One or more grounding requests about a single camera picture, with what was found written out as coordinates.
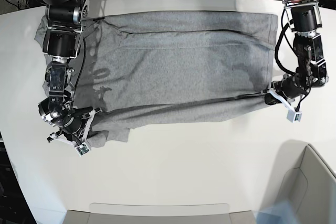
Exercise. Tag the grey T-shirt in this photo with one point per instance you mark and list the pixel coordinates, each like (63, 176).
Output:
(173, 67)

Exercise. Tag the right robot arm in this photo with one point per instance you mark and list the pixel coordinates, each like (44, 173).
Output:
(62, 42)

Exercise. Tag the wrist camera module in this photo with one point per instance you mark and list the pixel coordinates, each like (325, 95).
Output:
(294, 116)
(82, 149)

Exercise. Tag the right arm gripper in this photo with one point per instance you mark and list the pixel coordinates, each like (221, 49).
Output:
(73, 127)

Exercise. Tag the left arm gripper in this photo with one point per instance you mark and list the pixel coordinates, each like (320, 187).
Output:
(289, 88)

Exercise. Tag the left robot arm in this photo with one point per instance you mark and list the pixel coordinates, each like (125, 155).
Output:
(304, 19)

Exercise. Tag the blue translucent object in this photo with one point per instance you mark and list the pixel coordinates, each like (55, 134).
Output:
(281, 212)

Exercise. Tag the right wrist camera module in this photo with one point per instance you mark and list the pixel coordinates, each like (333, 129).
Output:
(82, 149)

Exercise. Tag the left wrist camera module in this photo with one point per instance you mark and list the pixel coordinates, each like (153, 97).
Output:
(294, 116)

